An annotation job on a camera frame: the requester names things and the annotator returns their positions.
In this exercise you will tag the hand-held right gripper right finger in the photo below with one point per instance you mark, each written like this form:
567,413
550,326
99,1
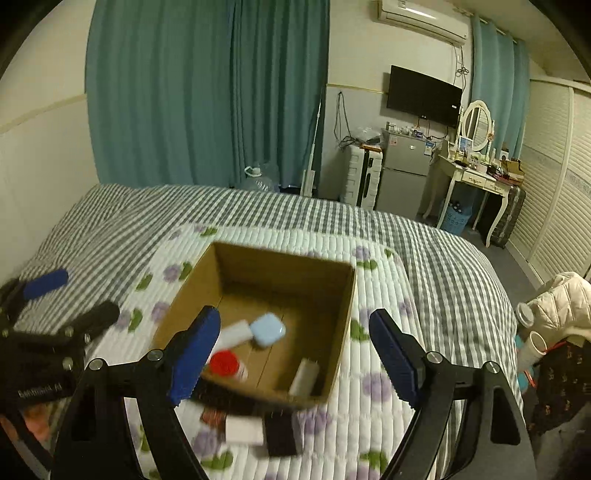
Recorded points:
392,350

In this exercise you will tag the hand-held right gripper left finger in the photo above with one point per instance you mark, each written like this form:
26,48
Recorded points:
199,350

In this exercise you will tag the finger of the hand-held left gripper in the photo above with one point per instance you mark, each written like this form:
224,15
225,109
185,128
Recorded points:
44,281
94,316

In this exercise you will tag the red cap bottle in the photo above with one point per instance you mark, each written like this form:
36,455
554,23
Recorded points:
226,364

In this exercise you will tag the white rectangular box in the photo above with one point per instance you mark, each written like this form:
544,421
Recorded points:
231,337

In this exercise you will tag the brown cardboard box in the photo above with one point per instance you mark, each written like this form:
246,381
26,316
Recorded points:
263,323

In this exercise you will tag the light blue rounded case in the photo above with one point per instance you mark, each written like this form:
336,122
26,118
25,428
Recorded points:
268,330

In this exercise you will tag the white small bottle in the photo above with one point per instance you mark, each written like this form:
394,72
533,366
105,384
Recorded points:
304,376

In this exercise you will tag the white and black box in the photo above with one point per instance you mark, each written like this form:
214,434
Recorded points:
261,434

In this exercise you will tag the grey checked bed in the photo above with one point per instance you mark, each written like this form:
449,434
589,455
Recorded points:
415,295

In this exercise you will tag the red striped small box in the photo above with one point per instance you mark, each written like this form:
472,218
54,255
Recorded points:
213,417

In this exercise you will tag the floral quilted mat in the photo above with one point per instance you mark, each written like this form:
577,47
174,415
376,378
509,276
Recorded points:
295,369

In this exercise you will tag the blue laundry basket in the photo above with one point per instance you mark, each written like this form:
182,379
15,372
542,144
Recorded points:
455,219

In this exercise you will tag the dark patterned cloth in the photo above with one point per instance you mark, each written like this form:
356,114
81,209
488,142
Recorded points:
558,383

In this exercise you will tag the white puffer jacket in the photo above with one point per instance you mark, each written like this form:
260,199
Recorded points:
561,304

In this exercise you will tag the dark suitcase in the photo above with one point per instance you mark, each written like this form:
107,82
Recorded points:
505,214

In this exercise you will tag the white suitcase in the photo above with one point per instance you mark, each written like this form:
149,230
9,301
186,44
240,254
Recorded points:
362,175

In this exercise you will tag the silver refrigerator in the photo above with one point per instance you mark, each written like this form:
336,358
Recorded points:
401,170

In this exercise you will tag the clear water jug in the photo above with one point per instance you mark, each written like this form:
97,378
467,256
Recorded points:
261,177

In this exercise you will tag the white dressing table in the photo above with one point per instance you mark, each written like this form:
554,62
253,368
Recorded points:
471,184

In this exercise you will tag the white floor mop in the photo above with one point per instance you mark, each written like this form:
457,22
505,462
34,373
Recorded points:
311,152

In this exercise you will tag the white louvered wardrobe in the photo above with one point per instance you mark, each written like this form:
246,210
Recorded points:
554,184

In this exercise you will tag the oval vanity mirror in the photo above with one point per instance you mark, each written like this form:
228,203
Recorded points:
475,124

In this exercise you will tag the teal curtain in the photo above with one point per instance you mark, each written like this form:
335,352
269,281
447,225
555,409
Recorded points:
498,87
194,92

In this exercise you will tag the white air conditioner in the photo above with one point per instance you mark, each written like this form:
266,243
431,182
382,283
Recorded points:
422,18

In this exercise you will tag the black wall television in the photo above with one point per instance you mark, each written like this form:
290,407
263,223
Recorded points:
422,94

